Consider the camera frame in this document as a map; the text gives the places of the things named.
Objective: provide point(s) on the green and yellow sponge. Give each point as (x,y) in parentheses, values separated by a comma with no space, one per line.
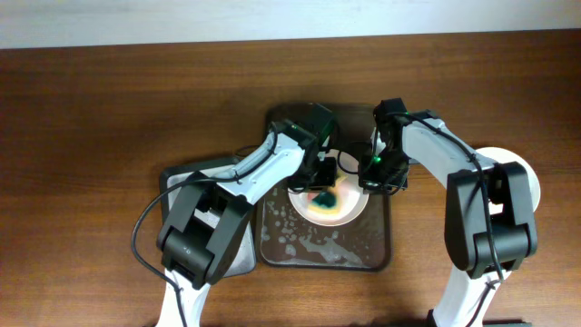
(329,201)

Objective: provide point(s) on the small black soapy tray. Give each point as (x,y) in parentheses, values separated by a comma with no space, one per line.
(245,260)

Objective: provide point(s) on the pinkish plate with red smear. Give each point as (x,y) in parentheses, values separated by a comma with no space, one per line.
(355,200)

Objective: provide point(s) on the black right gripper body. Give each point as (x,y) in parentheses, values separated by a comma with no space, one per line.
(383,172)

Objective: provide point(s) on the dark brown plastic tray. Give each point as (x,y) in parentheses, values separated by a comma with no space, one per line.
(284,238)

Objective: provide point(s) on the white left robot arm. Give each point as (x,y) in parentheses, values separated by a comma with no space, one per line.
(202,233)

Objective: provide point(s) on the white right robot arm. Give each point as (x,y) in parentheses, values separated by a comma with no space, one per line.
(489,227)

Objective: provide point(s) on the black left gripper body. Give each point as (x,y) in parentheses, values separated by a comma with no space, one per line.
(320,175)

